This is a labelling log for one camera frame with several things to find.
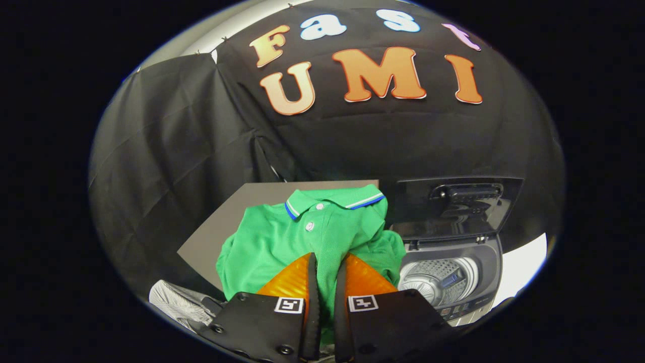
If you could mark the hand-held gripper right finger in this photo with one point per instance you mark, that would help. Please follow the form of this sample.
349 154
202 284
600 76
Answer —
393 322

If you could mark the green polo shirt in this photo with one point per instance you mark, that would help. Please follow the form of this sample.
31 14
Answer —
282 242

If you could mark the black backdrop cloth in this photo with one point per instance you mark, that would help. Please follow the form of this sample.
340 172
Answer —
403 141

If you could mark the dark glass washing machine lid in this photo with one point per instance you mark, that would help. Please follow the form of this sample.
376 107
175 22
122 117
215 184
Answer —
418 212

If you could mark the white board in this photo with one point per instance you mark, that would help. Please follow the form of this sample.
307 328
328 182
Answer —
524 262

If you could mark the grey cabinet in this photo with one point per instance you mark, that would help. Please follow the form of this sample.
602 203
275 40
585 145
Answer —
237 206

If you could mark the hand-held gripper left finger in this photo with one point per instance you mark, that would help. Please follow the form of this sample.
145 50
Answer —
262 322

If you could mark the grey patterned cloth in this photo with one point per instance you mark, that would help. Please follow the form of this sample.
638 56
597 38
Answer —
176 302

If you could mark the grey washing machine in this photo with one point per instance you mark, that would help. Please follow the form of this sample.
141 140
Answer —
486 262

